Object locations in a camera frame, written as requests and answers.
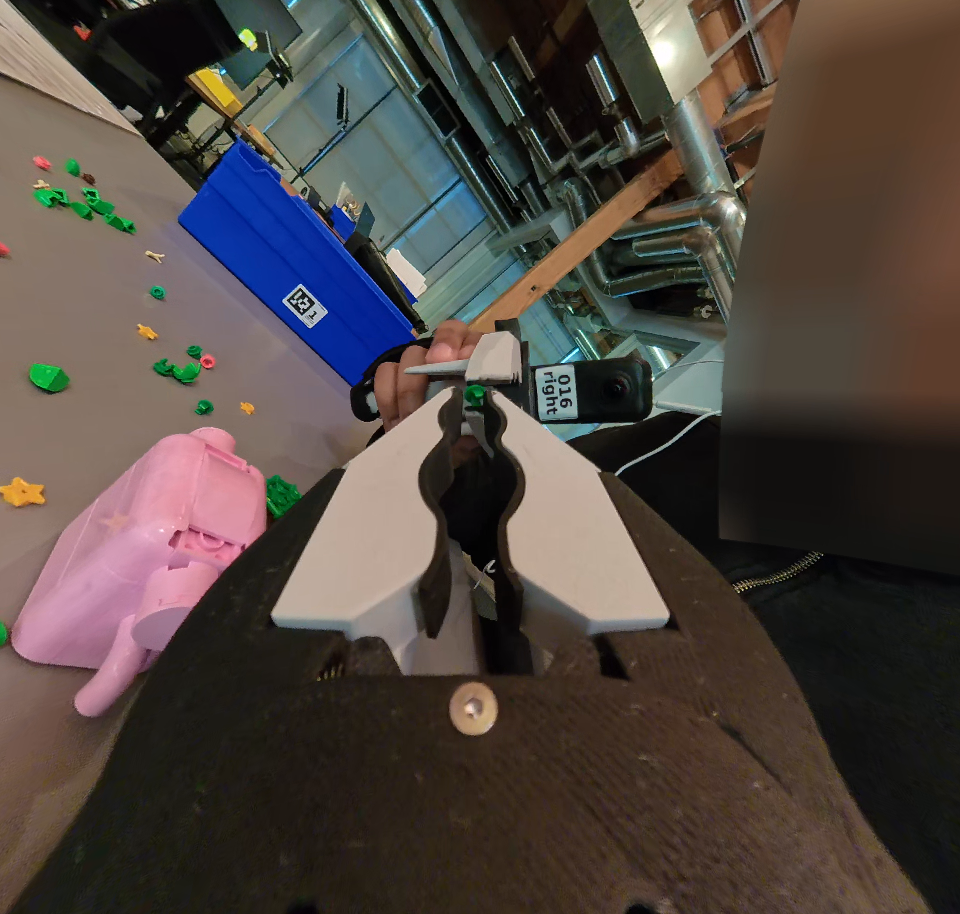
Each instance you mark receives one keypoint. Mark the pink toy watering can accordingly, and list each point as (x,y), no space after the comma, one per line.
(135,554)

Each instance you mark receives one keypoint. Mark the black light stand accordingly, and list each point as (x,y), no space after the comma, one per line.
(342,103)

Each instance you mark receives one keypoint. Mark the yellow storage bin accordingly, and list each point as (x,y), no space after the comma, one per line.
(221,92)

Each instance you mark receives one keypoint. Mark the green toy leaf crown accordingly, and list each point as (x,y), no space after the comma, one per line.
(187,374)

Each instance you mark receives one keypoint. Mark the wooden beam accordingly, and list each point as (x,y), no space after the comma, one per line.
(637,186)

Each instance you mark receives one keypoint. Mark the leaflet in plastic sleeve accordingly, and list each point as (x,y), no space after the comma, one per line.
(45,58)

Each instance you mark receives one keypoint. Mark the person's right hand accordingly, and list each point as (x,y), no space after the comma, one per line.
(420,359)

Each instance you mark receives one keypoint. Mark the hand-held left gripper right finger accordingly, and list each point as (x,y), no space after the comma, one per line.
(592,554)

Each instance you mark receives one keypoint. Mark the black office chair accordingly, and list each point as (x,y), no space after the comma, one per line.
(382,276)
(165,51)

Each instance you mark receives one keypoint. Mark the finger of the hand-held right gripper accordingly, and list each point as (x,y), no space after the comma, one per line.
(442,370)
(495,359)

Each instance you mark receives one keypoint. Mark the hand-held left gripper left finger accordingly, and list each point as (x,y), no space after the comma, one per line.
(360,554)

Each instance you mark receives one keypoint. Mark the person's black jacket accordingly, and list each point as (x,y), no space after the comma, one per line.
(862,704)

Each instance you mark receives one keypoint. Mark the blue storage bin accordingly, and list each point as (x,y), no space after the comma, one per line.
(262,238)

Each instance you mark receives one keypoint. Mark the cluster of green leaves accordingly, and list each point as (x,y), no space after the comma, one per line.
(82,208)

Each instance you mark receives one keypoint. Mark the black camera tripod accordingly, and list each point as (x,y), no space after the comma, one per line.
(274,51)

